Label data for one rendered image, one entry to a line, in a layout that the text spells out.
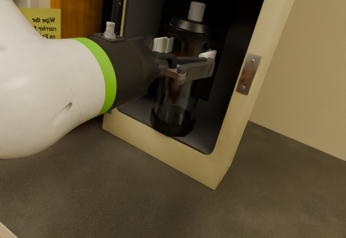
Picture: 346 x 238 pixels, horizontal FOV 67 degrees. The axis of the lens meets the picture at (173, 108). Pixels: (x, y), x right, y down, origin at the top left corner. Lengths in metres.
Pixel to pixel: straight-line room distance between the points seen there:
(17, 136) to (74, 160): 0.37
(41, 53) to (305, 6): 0.75
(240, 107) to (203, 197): 0.20
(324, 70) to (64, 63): 0.76
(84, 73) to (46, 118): 0.06
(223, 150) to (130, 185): 0.20
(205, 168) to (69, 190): 0.27
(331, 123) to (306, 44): 0.25
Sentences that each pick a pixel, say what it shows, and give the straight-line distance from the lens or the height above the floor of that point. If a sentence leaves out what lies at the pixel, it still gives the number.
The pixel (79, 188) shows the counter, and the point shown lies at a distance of 0.54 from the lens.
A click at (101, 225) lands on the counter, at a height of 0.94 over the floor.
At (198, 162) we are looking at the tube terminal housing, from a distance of 0.57.
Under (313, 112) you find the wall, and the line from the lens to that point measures 0.92.
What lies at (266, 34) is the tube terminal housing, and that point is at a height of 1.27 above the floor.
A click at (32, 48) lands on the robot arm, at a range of 0.24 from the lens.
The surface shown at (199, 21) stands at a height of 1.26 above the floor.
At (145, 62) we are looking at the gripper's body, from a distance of 0.35.
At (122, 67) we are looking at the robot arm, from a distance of 0.30.
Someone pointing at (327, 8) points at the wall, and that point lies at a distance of 0.87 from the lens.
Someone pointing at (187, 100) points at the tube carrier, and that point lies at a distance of 0.53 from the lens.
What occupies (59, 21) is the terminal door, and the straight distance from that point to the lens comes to 0.51.
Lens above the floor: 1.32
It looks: 27 degrees down
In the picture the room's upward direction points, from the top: 13 degrees clockwise
